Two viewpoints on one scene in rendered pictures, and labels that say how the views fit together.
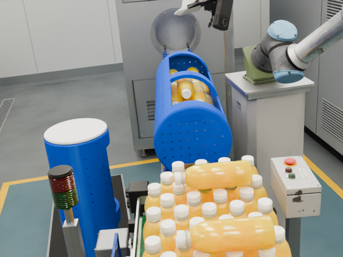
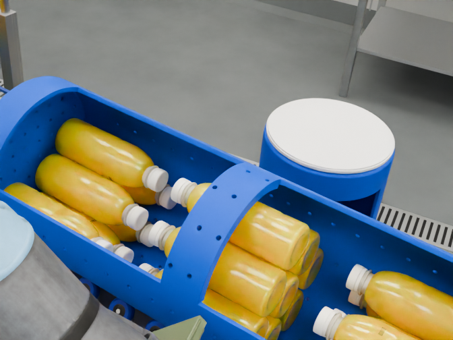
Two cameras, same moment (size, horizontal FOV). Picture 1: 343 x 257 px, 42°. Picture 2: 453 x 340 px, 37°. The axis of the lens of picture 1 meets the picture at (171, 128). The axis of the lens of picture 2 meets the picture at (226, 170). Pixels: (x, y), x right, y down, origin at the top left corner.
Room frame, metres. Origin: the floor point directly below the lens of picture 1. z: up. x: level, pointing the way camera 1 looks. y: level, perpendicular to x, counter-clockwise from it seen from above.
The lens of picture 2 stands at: (2.26, -0.76, 1.83)
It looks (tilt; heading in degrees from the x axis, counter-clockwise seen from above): 37 degrees down; 119
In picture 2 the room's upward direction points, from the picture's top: 6 degrees clockwise
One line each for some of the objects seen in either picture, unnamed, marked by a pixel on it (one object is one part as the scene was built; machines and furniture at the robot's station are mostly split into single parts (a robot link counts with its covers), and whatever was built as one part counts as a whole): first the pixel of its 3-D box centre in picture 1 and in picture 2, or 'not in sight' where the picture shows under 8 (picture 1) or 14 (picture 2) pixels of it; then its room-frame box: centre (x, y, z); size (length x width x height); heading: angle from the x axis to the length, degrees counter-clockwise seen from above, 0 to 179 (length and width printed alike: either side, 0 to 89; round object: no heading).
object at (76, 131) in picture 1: (75, 130); (329, 133); (1.84, 0.43, 1.03); 0.28 x 0.28 x 0.01
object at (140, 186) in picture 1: (141, 198); not in sight; (1.35, 0.13, 0.95); 0.10 x 0.07 x 0.10; 89
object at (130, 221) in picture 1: (132, 231); not in sight; (1.17, 0.15, 0.94); 0.03 x 0.02 x 0.08; 179
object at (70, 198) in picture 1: (65, 195); not in sight; (1.02, 0.29, 1.18); 0.06 x 0.06 x 0.05
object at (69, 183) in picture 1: (62, 180); not in sight; (1.02, 0.29, 1.23); 0.06 x 0.06 x 0.04
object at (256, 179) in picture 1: (255, 180); not in sight; (1.14, -0.23, 1.11); 0.04 x 0.04 x 0.02
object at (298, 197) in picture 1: (294, 184); not in sight; (1.19, -0.36, 1.05); 0.20 x 0.10 x 0.10; 179
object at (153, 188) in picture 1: (154, 188); not in sight; (1.15, 0.07, 1.11); 0.04 x 0.04 x 0.02
